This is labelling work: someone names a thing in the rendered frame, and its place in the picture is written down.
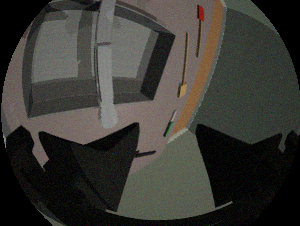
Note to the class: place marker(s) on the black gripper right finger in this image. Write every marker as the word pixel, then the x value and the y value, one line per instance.
pixel 230 162

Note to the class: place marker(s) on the grey roasting tin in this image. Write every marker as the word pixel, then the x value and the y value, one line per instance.
pixel 58 61

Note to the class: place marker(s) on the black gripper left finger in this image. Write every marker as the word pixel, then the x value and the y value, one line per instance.
pixel 103 164

